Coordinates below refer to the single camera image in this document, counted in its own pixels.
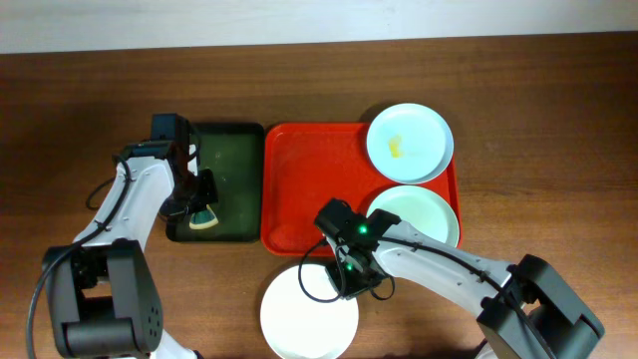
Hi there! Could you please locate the light blue plate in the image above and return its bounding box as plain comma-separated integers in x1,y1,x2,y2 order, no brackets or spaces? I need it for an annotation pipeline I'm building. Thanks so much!
365,103,455,184

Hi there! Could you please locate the red tray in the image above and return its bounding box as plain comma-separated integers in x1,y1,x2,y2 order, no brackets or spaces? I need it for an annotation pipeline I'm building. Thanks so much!
260,122,464,257

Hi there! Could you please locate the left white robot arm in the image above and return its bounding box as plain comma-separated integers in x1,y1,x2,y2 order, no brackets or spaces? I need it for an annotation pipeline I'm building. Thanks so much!
34,114,219,358

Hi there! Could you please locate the dark green tray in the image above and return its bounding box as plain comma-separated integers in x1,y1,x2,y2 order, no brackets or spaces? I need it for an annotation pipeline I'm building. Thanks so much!
165,123,265,243

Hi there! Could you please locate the white plate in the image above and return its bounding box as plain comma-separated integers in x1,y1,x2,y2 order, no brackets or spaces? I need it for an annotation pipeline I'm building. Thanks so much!
260,264,359,359

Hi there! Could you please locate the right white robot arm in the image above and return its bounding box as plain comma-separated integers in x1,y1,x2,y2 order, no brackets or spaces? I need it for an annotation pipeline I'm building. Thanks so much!
314,198,605,359

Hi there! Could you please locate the mint green plate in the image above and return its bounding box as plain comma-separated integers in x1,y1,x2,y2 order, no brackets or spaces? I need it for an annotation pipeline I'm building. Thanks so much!
367,185,461,247

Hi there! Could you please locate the green yellow sponge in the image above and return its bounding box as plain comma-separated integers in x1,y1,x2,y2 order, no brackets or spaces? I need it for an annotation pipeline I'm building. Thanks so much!
188,204,219,230

